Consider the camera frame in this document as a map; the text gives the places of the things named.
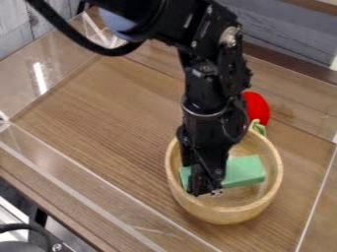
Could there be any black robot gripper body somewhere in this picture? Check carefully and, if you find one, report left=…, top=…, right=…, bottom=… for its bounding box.
left=177, top=97, right=250, bottom=180

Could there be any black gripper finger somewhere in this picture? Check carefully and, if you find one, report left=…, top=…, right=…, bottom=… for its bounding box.
left=178, top=136, right=194, bottom=166
left=187, top=163, right=222, bottom=197

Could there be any black cable loop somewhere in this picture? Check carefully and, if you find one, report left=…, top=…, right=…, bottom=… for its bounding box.
left=0, top=223, right=63, bottom=252

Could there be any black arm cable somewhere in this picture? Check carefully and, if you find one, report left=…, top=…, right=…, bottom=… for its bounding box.
left=221, top=97, right=252, bottom=145

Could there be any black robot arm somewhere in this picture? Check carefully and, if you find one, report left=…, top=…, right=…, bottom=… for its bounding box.
left=26, top=0, right=253, bottom=196

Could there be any clear acrylic corner bracket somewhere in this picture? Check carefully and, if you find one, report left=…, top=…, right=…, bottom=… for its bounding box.
left=82, top=13, right=127, bottom=49

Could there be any red plush strawberry toy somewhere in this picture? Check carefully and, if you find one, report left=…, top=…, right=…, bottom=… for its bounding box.
left=244, top=92, right=272, bottom=136

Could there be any green rectangular block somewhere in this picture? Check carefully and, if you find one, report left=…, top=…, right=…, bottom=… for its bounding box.
left=178, top=155, right=266, bottom=194

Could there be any brown wooden bowl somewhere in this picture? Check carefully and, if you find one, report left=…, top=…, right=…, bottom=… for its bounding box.
left=165, top=130, right=284, bottom=224

